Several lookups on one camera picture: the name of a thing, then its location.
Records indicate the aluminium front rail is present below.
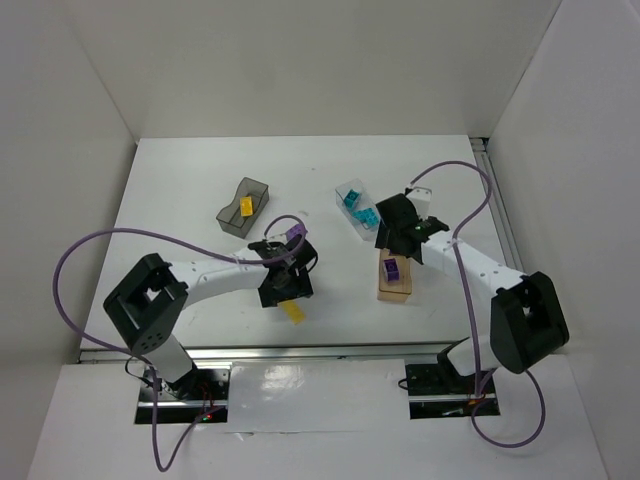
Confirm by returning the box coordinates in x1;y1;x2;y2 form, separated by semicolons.
77;341;471;366

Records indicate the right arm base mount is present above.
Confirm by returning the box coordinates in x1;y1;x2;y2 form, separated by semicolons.
397;363;500;420

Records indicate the teal curved lego brick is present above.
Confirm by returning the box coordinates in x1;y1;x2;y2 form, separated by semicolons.
343;189;361;210

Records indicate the purple cable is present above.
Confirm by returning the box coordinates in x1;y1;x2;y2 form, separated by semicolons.
407;160;547;446
52;215;307;472

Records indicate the purple curved lego brick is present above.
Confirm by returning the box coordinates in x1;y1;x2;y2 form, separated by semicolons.
285;224;307;242

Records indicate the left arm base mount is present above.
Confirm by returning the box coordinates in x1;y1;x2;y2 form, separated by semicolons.
124;361;231;425

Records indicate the yellow long lego plate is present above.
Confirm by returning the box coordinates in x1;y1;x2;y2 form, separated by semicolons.
278;300;306;325

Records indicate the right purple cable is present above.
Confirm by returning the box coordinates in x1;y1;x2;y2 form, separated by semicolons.
407;160;547;446

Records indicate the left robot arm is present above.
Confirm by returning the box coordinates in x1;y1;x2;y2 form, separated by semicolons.
103;236;318;385

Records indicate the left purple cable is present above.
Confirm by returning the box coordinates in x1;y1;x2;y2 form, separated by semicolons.
52;215;307;472

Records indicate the purple square lego brick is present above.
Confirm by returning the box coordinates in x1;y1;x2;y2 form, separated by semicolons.
382;258;401;283

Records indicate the aluminium side rail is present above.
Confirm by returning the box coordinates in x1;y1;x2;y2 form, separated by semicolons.
469;135;554;355

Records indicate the dark smoky plastic container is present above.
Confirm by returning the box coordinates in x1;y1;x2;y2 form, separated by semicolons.
216;177;269;239

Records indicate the yellow small lego brick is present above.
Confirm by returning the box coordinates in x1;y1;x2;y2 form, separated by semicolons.
239;196;254;218

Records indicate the clear plastic container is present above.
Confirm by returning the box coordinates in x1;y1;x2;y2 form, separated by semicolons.
334;179;381;242

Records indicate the wooden tan container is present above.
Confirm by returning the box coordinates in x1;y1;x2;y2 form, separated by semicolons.
377;249;412;303

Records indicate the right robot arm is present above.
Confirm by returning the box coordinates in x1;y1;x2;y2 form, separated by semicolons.
375;189;570;377

